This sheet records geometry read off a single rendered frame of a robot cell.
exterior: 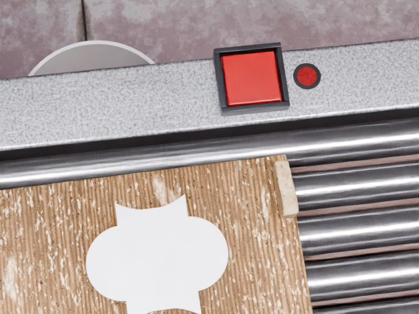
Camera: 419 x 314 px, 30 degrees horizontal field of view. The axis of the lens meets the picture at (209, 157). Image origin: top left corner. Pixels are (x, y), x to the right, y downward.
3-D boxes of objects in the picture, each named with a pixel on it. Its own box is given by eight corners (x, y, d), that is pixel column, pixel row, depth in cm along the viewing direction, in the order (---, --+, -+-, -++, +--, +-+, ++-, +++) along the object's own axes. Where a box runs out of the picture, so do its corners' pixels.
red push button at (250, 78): (221, 60, 89) (221, 55, 87) (272, 54, 89) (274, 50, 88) (227, 109, 87) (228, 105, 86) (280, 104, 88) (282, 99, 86)
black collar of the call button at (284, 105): (212, 53, 89) (213, 48, 87) (279, 47, 89) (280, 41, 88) (221, 117, 87) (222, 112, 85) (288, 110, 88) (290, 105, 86)
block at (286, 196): (270, 166, 84) (274, 160, 81) (287, 164, 84) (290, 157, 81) (279, 220, 82) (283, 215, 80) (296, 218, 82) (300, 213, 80)
